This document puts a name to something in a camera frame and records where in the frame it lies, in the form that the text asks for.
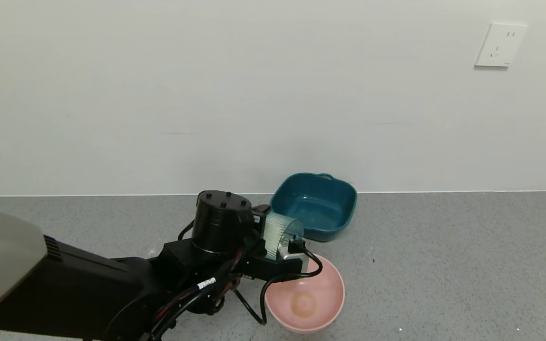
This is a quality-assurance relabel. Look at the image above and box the teal plastic basin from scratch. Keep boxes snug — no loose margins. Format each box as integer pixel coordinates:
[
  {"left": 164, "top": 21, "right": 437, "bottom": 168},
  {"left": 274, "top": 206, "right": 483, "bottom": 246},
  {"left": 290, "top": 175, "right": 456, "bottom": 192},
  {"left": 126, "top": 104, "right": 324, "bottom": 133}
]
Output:
[{"left": 269, "top": 172, "right": 358, "bottom": 242}]

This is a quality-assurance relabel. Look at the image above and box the white wall socket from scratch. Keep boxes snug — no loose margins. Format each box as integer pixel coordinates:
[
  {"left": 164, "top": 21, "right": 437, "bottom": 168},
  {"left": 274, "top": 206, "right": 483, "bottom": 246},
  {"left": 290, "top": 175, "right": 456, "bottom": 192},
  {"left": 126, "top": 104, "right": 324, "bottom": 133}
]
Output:
[{"left": 474, "top": 23, "right": 528, "bottom": 68}]

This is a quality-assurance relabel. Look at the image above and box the clear ribbed glass cup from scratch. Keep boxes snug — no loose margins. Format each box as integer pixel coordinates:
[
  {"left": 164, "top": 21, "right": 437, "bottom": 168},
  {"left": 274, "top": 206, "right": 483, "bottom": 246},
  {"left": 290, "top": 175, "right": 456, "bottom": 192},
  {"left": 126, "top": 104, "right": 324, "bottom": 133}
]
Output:
[{"left": 263, "top": 211, "right": 305, "bottom": 262}]

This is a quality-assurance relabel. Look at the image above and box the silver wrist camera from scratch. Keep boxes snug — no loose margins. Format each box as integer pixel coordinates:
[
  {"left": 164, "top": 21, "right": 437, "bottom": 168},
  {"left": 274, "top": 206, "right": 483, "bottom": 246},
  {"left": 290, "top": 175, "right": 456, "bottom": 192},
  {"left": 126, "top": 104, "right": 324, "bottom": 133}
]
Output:
[{"left": 278, "top": 251, "right": 309, "bottom": 274}]

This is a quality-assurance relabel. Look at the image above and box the tagged wrist cable bundle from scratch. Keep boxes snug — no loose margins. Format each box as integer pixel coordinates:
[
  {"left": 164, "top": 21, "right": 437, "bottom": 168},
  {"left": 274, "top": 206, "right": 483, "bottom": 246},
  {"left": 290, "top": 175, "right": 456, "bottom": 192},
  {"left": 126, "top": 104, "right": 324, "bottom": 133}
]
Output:
[{"left": 152, "top": 251, "right": 245, "bottom": 341}]

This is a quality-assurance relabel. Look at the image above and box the pink bowl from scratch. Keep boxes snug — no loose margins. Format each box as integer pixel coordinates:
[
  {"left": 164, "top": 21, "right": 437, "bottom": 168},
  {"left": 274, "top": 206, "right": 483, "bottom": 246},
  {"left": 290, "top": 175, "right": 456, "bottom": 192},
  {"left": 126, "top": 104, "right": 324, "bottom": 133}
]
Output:
[{"left": 264, "top": 255, "right": 346, "bottom": 334}]

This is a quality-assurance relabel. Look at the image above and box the black camera cable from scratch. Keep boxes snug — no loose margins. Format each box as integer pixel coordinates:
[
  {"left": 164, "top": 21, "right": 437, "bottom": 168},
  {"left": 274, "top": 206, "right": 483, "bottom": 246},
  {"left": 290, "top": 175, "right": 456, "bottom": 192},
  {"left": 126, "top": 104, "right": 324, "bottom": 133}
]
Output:
[{"left": 233, "top": 241, "right": 324, "bottom": 326}]

